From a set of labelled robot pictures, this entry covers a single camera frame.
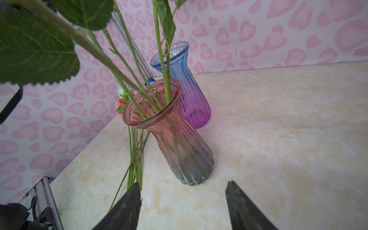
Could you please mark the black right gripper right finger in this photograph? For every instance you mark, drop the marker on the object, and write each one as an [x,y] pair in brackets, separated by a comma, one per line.
[244,214]

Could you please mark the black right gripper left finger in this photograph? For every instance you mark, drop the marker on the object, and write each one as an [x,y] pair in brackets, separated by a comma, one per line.
[125,213]

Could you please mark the pink grey glass vase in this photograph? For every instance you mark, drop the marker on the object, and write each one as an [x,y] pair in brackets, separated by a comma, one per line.
[188,155]

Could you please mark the blue purple glass vase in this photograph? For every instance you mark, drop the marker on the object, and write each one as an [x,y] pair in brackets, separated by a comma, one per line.
[193,104]

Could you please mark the pink white peony spray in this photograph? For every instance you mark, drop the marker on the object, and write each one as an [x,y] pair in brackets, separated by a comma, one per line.
[126,63]

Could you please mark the pink rosebud stem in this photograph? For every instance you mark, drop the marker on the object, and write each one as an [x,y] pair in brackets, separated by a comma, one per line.
[37,43]

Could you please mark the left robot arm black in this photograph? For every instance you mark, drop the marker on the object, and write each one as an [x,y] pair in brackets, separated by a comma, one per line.
[14,216]

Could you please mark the cream white rose stem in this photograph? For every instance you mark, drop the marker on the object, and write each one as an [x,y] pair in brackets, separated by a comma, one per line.
[134,173]

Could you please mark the pink peach open rose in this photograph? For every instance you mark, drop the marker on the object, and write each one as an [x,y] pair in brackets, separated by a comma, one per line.
[121,104]

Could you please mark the dark blue small flower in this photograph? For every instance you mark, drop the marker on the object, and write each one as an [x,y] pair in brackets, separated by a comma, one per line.
[151,80]

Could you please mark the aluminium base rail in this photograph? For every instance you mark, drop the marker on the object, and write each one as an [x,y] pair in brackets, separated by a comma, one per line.
[41,205]

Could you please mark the aluminium corner frame post left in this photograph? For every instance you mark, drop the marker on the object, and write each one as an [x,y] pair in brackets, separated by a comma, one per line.
[127,38]

